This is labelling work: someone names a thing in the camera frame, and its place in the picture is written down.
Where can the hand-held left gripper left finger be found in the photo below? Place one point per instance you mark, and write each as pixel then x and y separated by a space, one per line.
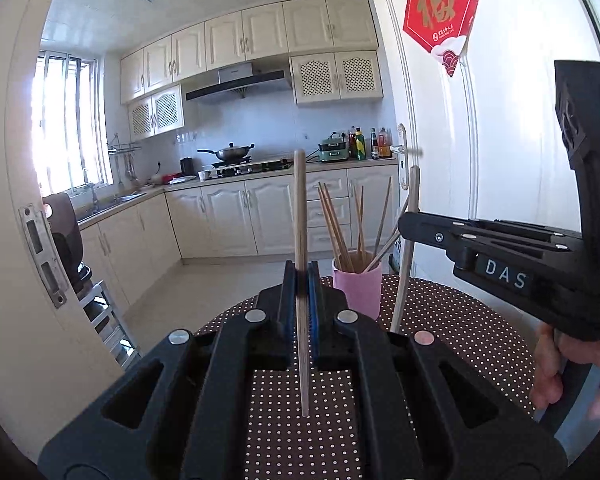
pixel 292 287

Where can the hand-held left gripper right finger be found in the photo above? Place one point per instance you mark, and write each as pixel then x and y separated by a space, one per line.
pixel 312 287

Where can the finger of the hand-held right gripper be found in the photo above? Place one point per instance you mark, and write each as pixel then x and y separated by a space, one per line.
pixel 425 227

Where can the pink cup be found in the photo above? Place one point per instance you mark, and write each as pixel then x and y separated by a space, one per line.
pixel 357 290

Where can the group of wooden chopsticks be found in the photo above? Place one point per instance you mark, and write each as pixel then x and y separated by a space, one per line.
pixel 340 245

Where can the light wooden chopstick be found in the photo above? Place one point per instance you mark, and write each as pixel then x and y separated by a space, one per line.
pixel 400 295
pixel 300 210

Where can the person's right hand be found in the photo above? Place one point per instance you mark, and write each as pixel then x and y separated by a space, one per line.
pixel 547 375

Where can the orange label bottle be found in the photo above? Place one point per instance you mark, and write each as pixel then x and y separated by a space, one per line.
pixel 384 147

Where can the cream lower kitchen cabinets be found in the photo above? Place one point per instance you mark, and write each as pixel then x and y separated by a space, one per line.
pixel 230 220

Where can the cream kitchen cabinets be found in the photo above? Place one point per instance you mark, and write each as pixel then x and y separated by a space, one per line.
pixel 230 220
pixel 260 35

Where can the dark sauce bottle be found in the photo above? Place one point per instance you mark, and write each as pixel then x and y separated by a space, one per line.
pixel 374 147

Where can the green bottle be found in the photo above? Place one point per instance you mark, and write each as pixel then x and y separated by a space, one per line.
pixel 360 147

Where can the red sauce bottle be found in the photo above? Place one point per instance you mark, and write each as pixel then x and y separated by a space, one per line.
pixel 352 147

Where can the beige kitchen countertop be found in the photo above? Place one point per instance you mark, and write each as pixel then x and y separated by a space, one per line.
pixel 330 165

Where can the green countertop appliance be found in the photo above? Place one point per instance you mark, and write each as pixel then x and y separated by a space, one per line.
pixel 332 152

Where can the white door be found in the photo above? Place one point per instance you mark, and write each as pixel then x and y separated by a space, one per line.
pixel 505 135

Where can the gas stove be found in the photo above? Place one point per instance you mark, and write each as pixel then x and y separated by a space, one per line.
pixel 260 166

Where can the steel wok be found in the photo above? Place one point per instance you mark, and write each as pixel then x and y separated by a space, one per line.
pixel 230 152

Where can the small black appliance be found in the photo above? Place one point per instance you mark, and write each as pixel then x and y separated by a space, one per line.
pixel 186 166

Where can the metal rack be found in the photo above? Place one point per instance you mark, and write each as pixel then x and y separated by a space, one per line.
pixel 105 310

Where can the range hood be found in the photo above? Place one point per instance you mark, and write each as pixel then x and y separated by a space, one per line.
pixel 235 85

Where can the sink faucet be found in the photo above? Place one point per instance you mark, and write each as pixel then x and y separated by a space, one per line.
pixel 94 195

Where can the red paper poster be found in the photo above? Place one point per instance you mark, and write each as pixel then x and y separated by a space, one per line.
pixel 440 5

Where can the dark round appliance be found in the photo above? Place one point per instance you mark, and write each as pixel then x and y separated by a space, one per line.
pixel 65 240

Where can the cream upper kitchen cabinets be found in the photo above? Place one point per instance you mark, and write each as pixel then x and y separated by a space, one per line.
pixel 260 35

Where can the barred kitchen window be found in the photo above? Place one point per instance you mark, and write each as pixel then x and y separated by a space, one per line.
pixel 65 120

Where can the cream door with latch plate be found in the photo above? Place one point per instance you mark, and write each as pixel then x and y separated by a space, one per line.
pixel 10 160

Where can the wall utensil rack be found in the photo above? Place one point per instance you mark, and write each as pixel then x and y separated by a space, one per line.
pixel 125 149

